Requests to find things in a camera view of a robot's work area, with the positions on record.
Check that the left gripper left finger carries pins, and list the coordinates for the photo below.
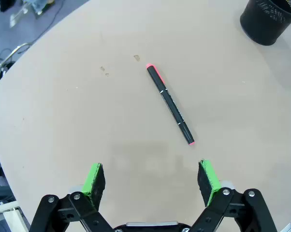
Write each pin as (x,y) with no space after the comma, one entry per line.
(92,191)

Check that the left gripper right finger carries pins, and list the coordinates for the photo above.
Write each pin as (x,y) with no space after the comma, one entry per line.
(209,186)

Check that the black highlighter with pink caps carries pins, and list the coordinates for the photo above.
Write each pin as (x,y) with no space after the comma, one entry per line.
(170,104)

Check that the black mesh pen holder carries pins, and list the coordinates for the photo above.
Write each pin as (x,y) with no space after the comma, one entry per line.
(266,21)

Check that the chrome chair base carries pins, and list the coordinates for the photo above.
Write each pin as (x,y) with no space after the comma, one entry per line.
(7,59)

